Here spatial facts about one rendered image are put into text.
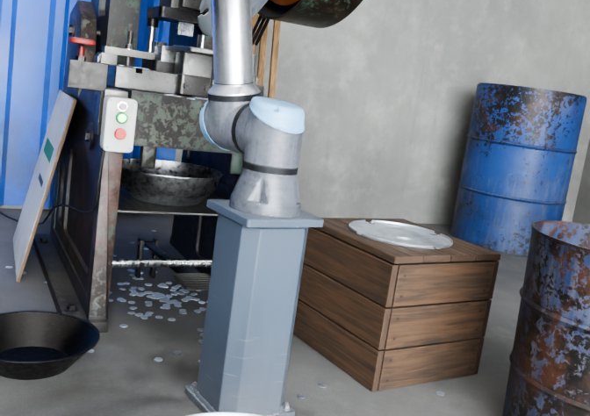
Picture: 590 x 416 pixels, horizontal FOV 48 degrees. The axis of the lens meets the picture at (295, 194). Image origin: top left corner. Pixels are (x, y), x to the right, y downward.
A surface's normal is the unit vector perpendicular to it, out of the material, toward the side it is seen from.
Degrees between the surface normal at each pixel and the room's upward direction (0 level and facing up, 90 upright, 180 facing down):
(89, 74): 90
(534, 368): 92
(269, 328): 90
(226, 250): 90
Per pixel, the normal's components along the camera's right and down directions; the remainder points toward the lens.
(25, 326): 0.46, -0.49
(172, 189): 0.26, 0.44
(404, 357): 0.52, 0.21
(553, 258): -0.94, -0.04
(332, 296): -0.84, -0.03
